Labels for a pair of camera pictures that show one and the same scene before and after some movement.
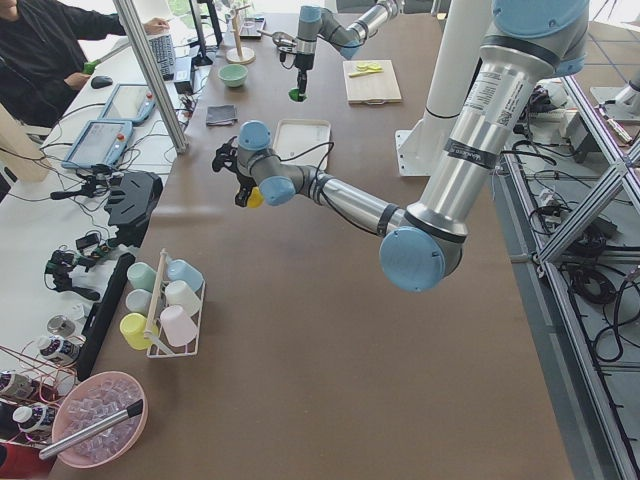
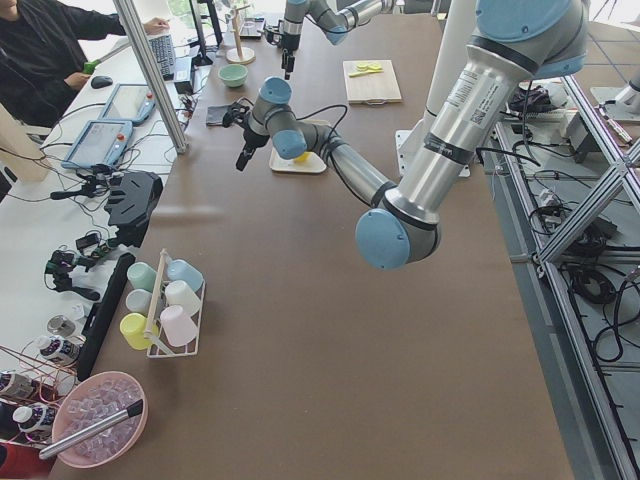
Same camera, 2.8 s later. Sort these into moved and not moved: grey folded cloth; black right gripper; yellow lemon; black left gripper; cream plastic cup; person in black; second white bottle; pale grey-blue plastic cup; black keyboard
Moved: yellow lemon; black right gripper; black left gripper
Not moved: cream plastic cup; black keyboard; pale grey-blue plastic cup; grey folded cloth; second white bottle; person in black
